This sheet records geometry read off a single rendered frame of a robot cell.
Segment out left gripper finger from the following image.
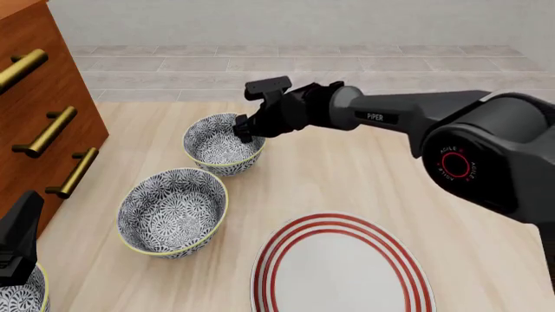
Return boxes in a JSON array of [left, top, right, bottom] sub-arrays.
[[0, 190, 46, 261]]

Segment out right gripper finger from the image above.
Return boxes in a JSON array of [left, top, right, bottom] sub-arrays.
[[232, 114, 257, 145]]

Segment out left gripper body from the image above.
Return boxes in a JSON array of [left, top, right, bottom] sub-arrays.
[[0, 250, 39, 288]]

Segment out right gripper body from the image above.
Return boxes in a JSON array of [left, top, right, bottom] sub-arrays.
[[248, 96, 310, 139]]

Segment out black white patterned bowl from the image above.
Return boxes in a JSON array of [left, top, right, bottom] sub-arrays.
[[183, 112, 267, 179], [0, 261, 51, 312], [115, 166, 230, 260]]

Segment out white plate with red rings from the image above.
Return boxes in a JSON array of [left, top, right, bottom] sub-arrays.
[[250, 211, 437, 312]]

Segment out wooden cabinet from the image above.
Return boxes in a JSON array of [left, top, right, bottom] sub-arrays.
[[0, 0, 110, 241]]

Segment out brass cabinet handle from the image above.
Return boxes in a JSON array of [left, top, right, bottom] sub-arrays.
[[11, 105, 79, 159], [0, 49, 49, 94], [44, 146, 100, 200]]

